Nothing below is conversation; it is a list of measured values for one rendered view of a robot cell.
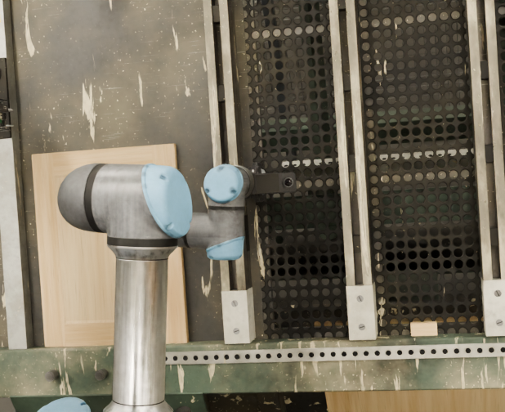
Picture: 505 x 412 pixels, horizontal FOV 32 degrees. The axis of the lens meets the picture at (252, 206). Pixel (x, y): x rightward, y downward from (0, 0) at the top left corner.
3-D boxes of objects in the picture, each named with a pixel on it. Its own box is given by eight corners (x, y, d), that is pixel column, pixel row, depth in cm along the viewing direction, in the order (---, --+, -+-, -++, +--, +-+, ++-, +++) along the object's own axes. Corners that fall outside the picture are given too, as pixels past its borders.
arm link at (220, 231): (199, 255, 188) (201, 203, 188) (249, 258, 184) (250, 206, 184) (185, 258, 181) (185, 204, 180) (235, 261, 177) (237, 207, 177)
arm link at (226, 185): (200, 206, 177) (201, 163, 177) (214, 204, 188) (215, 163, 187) (239, 207, 175) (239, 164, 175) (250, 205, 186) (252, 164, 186)
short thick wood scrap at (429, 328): (411, 334, 207) (411, 336, 205) (410, 322, 207) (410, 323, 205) (437, 333, 206) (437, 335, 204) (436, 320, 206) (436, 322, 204)
